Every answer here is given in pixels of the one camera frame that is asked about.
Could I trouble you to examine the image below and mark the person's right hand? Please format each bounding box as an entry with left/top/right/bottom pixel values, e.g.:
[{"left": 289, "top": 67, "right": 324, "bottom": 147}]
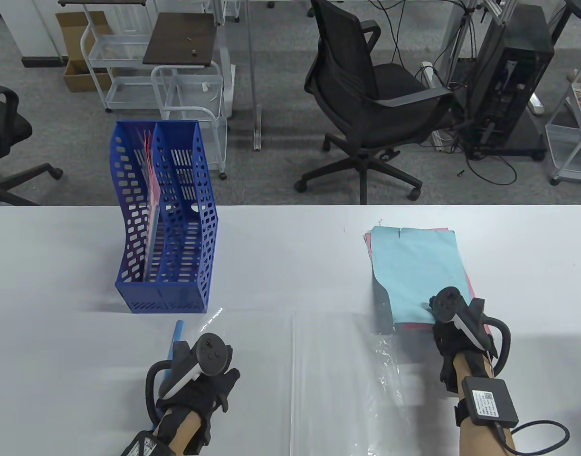
[{"left": 429, "top": 297, "right": 497, "bottom": 395}]

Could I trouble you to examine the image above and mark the person's left hand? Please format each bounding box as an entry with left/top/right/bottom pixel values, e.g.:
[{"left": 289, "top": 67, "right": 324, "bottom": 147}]
[{"left": 152, "top": 367, "right": 241, "bottom": 456}]

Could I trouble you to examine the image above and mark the light blue paper stack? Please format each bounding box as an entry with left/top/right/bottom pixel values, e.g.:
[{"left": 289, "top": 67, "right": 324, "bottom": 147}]
[{"left": 363, "top": 228, "right": 493, "bottom": 339}]

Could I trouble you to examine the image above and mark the light pink paper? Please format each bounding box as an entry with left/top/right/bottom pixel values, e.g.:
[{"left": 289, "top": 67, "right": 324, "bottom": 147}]
[{"left": 142, "top": 129, "right": 161, "bottom": 282}]

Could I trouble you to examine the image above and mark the person's left forearm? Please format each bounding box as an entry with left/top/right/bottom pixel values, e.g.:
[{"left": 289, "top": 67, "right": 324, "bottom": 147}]
[{"left": 169, "top": 411, "right": 200, "bottom": 456}]

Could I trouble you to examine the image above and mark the person's right forearm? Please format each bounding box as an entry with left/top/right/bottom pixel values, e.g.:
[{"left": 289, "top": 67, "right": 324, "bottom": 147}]
[{"left": 452, "top": 354, "right": 516, "bottom": 456}]

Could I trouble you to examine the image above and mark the blue perforated file rack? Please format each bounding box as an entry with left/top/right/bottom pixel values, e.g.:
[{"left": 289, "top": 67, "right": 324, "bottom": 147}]
[{"left": 109, "top": 120, "right": 219, "bottom": 314}]

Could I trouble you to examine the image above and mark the black right hand controller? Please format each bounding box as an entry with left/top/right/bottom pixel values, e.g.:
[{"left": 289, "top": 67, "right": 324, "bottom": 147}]
[{"left": 429, "top": 286, "right": 493, "bottom": 355}]

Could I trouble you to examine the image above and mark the black hand controller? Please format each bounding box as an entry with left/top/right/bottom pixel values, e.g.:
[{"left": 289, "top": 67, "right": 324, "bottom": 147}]
[
  {"left": 429, "top": 286, "right": 493, "bottom": 355},
  {"left": 157, "top": 332, "right": 234, "bottom": 400}
]

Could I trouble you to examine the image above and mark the black left hand controller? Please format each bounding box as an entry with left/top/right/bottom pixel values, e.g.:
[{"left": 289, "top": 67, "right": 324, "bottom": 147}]
[{"left": 157, "top": 332, "right": 234, "bottom": 400}]

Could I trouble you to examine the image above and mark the black mesh office chair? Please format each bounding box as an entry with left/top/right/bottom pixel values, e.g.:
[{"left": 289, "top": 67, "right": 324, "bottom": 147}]
[{"left": 294, "top": 0, "right": 455, "bottom": 205}]

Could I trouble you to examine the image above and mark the metal floor stand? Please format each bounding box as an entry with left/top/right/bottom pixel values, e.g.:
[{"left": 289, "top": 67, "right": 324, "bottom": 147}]
[{"left": 247, "top": 0, "right": 263, "bottom": 152}]

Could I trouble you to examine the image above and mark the black computer tower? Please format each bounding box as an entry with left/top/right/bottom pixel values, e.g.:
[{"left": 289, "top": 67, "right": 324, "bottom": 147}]
[{"left": 465, "top": 5, "right": 555, "bottom": 161}]

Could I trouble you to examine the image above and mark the cardboard box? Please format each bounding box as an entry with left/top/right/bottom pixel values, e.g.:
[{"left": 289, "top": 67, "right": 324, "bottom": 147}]
[{"left": 56, "top": 12, "right": 113, "bottom": 92}]

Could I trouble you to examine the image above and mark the white cart with brown top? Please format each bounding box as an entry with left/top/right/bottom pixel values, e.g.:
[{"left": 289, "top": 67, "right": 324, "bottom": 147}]
[{"left": 143, "top": 13, "right": 236, "bottom": 180}]

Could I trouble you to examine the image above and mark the white cabinet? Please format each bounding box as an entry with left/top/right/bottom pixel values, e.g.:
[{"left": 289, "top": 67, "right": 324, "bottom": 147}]
[{"left": 3, "top": 0, "right": 68, "bottom": 68}]

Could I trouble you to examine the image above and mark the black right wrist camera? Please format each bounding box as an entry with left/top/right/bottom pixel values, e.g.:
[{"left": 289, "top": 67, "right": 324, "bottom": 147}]
[{"left": 454, "top": 376, "right": 520, "bottom": 428}]

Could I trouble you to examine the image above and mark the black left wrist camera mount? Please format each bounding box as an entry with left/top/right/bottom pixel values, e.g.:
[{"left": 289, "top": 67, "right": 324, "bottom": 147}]
[{"left": 121, "top": 430, "right": 172, "bottom": 456}]

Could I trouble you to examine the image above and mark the black braided cable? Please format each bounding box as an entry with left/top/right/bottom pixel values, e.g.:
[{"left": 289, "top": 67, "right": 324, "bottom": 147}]
[{"left": 495, "top": 419, "right": 571, "bottom": 456}]

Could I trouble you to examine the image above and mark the white wire rack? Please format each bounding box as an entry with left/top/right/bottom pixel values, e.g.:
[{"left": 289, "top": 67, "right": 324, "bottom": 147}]
[{"left": 545, "top": 45, "right": 581, "bottom": 186}]

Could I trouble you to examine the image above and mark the white wire shelf cart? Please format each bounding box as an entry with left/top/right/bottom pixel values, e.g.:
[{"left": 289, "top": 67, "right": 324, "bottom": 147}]
[{"left": 80, "top": 0, "right": 163, "bottom": 113}]

